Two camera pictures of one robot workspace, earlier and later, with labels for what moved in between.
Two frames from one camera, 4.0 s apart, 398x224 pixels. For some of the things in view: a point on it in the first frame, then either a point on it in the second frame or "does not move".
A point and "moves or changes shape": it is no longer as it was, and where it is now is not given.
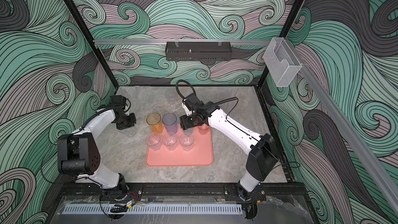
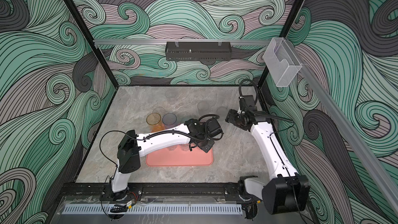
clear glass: [154, 140] moves or changes shape
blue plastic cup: [170, 120] does not move
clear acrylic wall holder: [282, 63] does not move
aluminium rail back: [184, 40] does not move
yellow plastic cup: [154, 120] does not move
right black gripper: [185, 123] → [230, 117]
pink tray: [200, 155] does not move
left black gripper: [132, 122] → [211, 144]
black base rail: [186, 189] does not move
